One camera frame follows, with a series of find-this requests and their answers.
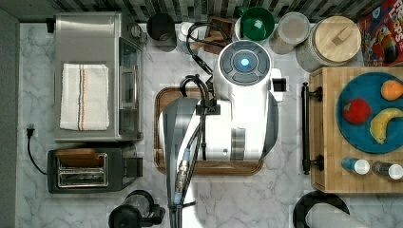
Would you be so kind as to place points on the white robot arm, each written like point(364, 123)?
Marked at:
point(233, 117)

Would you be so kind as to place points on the wooden serving tray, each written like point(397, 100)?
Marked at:
point(220, 168)

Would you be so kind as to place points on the wooden block holder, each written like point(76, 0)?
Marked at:
point(219, 32)

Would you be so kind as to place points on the white cup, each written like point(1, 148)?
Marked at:
point(182, 35)

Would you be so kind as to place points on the black mug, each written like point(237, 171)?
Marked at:
point(161, 28)

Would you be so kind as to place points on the green bowl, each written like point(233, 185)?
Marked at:
point(256, 23)

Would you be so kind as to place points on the white striped dish towel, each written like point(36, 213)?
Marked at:
point(85, 92)

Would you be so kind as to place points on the stainless toaster oven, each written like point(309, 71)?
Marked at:
point(117, 41)

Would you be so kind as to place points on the clear lidded jar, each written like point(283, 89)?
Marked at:
point(293, 28)

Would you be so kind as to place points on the black two-slot toaster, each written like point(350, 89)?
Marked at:
point(92, 170)

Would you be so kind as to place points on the black round object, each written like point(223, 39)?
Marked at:
point(308, 201)

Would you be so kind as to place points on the grey canister with wooden lid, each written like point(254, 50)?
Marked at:
point(332, 42)

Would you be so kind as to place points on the red apple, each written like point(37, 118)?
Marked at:
point(356, 111)

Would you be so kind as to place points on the blue shaker bottle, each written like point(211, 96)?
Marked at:
point(359, 166)

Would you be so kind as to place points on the blue plate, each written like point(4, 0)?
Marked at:
point(367, 86)

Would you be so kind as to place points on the yellow banana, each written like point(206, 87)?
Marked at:
point(379, 123)

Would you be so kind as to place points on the orange fruit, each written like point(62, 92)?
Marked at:
point(391, 90)

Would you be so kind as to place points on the red cereal box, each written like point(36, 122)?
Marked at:
point(382, 35)

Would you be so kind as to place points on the dark shaker bottle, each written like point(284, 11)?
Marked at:
point(391, 170)

